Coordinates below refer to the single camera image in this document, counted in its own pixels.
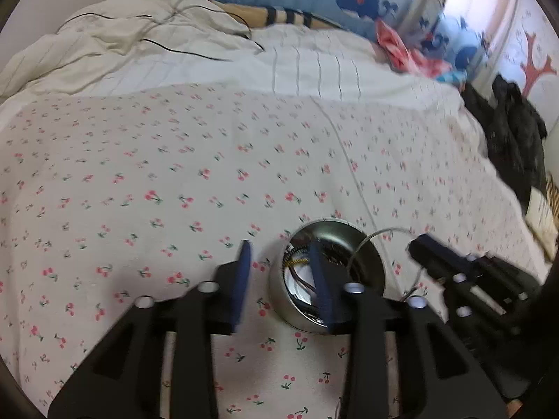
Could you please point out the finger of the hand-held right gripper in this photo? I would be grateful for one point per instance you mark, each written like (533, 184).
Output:
(458, 297)
(436, 251)

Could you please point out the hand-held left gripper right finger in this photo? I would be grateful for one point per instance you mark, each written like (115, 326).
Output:
(324, 290)

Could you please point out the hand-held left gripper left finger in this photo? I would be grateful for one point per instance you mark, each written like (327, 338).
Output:
(242, 290)

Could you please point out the round metal tin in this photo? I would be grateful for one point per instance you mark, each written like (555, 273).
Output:
(284, 305)

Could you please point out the tiger striped cloth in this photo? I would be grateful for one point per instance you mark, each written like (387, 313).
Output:
(546, 209)

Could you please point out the cherry print bedsheet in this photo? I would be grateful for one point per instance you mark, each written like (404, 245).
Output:
(174, 192)

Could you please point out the black clothing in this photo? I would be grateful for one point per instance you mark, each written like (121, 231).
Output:
(511, 135)

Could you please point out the pink cloth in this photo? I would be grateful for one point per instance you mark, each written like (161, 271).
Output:
(397, 46)

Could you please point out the white striped sheet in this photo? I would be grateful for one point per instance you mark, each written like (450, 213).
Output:
(332, 65)

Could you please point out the cream quilt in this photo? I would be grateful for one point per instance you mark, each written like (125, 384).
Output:
(122, 48)

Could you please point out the beige black striped pillow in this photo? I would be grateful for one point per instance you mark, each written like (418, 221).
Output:
(279, 15)

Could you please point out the red tree wall sticker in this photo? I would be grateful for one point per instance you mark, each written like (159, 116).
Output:
(535, 65)

